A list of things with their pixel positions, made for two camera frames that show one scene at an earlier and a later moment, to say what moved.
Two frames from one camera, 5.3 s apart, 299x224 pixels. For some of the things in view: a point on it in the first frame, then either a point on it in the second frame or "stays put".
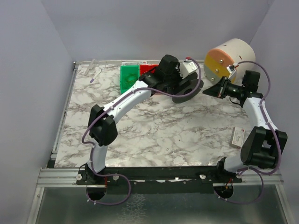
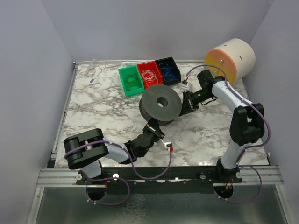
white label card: [133, 63] stays put
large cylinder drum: [233, 51] stays put
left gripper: [186, 85] to [153, 129]
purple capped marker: [92, 80] stays put
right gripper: [223, 87] to [188, 104]
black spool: [188, 85] to [161, 102]
